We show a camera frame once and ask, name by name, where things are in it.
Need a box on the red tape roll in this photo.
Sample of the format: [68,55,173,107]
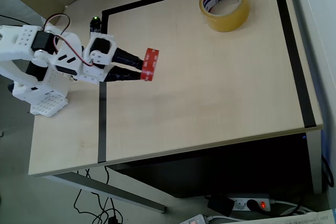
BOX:
[140,48,160,82]

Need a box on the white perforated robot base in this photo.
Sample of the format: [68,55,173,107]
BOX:
[29,93,69,118]

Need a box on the large yellow tape roll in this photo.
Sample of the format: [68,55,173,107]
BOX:
[198,0,250,33]

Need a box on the grey metal desk foot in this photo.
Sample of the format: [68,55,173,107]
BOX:
[43,172,166,214]

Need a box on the black power adapter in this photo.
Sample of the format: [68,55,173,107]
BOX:
[207,194,235,218]

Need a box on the black round plug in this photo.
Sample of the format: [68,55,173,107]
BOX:
[246,199,260,212]

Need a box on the grey metal desk leg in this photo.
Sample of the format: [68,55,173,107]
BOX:
[306,129,323,195]

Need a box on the camera board with green LED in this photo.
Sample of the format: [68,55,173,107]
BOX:
[90,16,102,35]

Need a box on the red and black servo wire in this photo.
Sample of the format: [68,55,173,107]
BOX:
[43,13,96,68]

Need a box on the thin black cable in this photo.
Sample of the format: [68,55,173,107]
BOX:
[0,14,44,27]

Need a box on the black floor cable bundle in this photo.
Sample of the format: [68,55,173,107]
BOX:
[73,166,123,224]

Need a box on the white power strip red switch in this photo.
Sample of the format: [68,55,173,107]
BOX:
[180,214,208,224]

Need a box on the white power strip cable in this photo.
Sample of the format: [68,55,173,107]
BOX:
[270,199,313,216]

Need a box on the black looped cable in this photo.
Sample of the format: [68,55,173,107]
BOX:
[321,154,335,186]

